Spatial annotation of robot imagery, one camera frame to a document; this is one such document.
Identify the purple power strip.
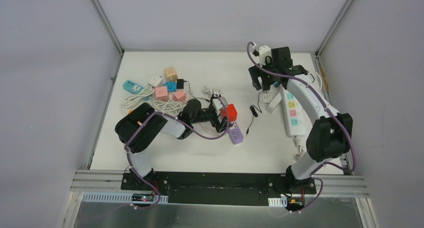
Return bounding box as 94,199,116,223
226,121,244,145

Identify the white cube adapter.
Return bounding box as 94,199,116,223
148,75,164,88
258,91,274,104

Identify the red cube socket adapter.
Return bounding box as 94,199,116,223
220,104,238,123

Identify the pink cube socket adapter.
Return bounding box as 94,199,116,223
172,90,187,102

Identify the long white power strip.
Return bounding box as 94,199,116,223
279,86,307,164

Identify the light pink cube adapter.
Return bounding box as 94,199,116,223
155,86,170,102

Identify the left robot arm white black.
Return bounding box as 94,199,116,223
114,97,233,191

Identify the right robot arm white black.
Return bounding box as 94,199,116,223
246,41,354,193

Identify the blue plug adapter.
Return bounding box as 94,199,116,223
165,81,177,92

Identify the beige cube adapter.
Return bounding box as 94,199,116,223
163,66,178,82

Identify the teal power strip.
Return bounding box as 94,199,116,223
122,80,151,101

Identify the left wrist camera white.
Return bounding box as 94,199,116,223
212,96,228,115

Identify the white coiled cord at back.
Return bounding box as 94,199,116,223
202,85,223,98

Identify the white cord of orange strip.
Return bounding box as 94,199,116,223
152,99,185,116

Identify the black mounting base plate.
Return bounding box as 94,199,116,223
120,171,317,207

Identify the white cord of teal strip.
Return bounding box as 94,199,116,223
120,86,157,116

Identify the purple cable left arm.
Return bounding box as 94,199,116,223
124,94,231,210

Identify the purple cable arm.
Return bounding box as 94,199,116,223
124,94,231,210
246,42,358,218

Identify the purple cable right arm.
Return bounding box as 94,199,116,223
246,42,358,218

